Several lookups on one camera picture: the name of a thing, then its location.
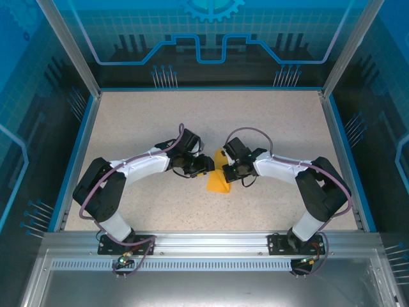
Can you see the small green-lit circuit board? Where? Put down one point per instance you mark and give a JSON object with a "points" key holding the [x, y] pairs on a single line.
{"points": [[306, 261], [123, 260]]}

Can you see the blue gear print enclosure panel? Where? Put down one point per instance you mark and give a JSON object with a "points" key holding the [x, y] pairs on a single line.
{"points": [[128, 25]]}

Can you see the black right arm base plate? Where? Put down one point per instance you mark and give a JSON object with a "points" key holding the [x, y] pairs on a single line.
{"points": [[278, 244]]}

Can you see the grey metal shelf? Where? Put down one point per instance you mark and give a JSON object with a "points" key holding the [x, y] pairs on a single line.
{"points": [[204, 288]]}

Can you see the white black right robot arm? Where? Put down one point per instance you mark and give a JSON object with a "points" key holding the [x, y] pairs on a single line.
{"points": [[274, 168]]}

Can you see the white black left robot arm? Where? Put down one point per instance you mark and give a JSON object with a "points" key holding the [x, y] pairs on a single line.
{"points": [[143, 166]]}

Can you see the blue grid print side panel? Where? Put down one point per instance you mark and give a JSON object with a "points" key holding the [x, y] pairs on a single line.
{"points": [[383, 96], [25, 96]]}

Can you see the aluminium frame post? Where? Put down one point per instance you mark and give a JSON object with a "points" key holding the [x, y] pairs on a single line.
{"points": [[73, 48], [350, 48]]}

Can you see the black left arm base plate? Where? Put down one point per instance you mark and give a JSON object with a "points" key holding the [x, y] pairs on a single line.
{"points": [[108, 246]]}

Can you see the aluminium mounting rail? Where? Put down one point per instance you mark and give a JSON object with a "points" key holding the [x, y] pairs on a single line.
{"points": [[211, 243]]}

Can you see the aluminium side rail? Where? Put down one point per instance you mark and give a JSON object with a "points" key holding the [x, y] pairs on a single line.
{"points": [[342, 160], [81, 160]]}

